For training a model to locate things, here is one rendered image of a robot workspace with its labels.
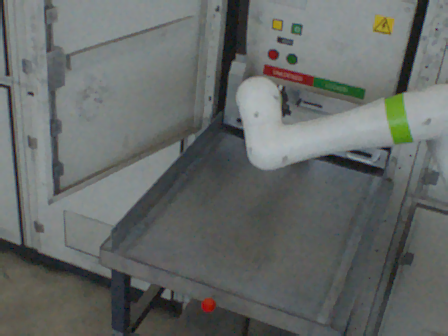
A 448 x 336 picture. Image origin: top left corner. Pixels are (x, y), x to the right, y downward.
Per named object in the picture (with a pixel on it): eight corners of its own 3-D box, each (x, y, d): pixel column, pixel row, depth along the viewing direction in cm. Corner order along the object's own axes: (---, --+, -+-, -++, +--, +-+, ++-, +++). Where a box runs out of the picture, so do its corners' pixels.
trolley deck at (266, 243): (338, 349, 151) (343, 330, 148) (99, 264, 168) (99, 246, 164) (390, 198, 206) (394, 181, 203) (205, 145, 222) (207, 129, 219)
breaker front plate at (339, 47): (378, 153, 204) (415, 3, 179) (232, 113, 217) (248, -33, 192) (379, 151, 205) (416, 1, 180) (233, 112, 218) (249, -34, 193)
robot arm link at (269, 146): (389, 98, 163) (382, 94, 152) (399, 146, 162) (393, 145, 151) (250, 131, 175) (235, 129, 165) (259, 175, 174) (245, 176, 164)
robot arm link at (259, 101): (270, 68, 162) (227, 79, 165) (280, 119, 161) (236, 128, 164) (281, 76, 176) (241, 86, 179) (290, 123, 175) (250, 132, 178)
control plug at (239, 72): (238, 119, 205) (244, 66, 196) (224, 115, 206) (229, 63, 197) (247, 109, 211) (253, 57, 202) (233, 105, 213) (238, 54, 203)
